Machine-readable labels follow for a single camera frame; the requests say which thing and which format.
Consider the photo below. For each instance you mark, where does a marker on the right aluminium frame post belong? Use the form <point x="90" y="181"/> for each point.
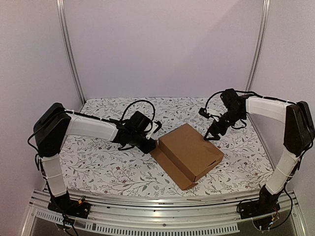
<point x="259" y="44"/>

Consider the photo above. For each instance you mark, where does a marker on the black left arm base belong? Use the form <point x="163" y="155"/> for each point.
<point x="64" y="204"/>

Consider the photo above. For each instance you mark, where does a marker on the aluminium front rail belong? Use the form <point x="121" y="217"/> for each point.
<point x="113" y="215"/>

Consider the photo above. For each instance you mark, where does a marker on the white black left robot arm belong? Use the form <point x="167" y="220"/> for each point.
<point x="57" y="123"/>

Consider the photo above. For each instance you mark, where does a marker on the aluminium frame post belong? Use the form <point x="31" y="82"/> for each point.
<point x="259" y="44"/>
<point x="69" y="51"/>

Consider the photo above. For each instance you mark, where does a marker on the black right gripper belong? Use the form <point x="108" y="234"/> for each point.
<point x="217" y="126"/>

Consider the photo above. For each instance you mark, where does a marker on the floral white table mat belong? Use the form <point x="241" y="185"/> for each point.
<point x="94" y="165"/>

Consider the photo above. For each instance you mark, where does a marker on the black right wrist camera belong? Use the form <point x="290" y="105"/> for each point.
<point x="209" y="113"/>

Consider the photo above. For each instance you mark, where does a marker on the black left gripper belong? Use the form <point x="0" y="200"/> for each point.
<point x="147" y="148"/>

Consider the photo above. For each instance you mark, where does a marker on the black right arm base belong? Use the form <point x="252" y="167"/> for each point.
<point x="264" y="205"/>

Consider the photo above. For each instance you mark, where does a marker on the brown cardboard box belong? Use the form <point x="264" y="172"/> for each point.
<point x="185" y="156"/>

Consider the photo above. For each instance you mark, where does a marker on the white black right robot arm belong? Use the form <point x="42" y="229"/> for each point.
<point x="296" y="133"/>

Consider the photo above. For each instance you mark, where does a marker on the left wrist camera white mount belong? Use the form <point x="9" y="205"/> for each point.
<point x="152" y="128"/>

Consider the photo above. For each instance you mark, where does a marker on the left aluminium frame post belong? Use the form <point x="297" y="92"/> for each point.
<point x="69" y="51"/>

